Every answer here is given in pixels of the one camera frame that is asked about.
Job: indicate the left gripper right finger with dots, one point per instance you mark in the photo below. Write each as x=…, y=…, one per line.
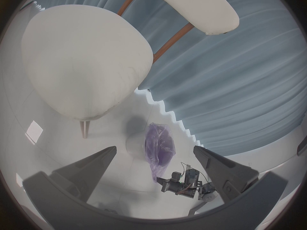
x=227, y=175

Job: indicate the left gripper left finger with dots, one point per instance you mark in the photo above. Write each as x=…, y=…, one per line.
x=82, y=175

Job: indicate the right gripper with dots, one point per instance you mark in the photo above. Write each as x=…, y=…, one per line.
x=174, y=187

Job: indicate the purple plastic bag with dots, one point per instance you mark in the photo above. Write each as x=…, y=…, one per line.
x=159, y=150

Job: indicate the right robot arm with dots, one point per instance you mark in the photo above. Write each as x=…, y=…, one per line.
x=193, y=178

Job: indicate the white trash bin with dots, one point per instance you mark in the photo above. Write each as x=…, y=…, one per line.
x=134, y=144

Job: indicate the blue-green curtain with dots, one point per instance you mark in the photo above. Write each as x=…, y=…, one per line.
x=227, y=85

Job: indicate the white cushioned wooden chair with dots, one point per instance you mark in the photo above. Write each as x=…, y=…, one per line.
x=84, y=56

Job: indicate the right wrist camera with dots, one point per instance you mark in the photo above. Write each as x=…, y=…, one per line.
x=176, y=176

